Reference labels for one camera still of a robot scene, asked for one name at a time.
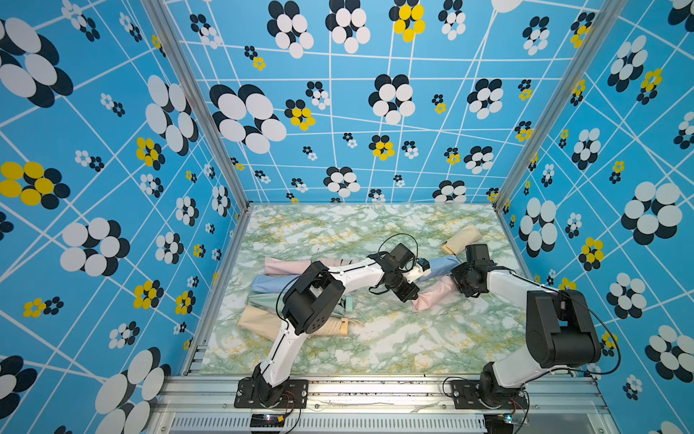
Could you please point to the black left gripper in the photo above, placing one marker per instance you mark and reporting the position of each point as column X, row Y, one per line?
column 412, row 291

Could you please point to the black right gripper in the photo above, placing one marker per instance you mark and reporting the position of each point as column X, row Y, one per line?
column 454, row 274

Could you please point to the pink sleeved umbrella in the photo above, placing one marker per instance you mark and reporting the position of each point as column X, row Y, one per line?
column 434, row 295
column 275, row 267

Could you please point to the blue sleeved umbrella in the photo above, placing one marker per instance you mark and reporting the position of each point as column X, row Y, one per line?
column 272, row 285
column 441, row 267

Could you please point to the mint green umbrella sleeve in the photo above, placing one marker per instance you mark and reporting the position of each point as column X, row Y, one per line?
column 265, row 301

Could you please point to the beige umbrella sleeve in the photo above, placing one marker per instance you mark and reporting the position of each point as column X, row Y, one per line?
column 260, row 322

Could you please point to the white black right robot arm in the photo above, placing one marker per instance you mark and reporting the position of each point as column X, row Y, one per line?
column 559, row 330

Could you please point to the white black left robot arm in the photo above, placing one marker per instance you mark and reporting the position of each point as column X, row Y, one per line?
column 311, row 298

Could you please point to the beige sleeved umbrella far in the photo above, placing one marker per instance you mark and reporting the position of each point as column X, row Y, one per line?
column 457, row 243

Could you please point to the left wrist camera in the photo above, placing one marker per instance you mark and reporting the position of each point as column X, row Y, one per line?
column 421, row 269

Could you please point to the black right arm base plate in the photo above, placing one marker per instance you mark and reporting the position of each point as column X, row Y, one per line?
column 472, row 395

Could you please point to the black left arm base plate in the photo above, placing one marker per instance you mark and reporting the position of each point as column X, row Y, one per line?
column 255, row 394

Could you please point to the aluminium front rail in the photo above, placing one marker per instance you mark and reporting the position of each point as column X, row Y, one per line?
column 413, row 403

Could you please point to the aluminium corner post left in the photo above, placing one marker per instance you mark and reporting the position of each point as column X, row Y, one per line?
column 164, row 27

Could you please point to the aluminium corner post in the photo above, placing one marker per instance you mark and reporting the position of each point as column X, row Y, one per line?
column 605, row 21
column 164, row 27

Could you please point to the aluminium corner post right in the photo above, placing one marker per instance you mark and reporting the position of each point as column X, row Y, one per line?
column 605, row 21

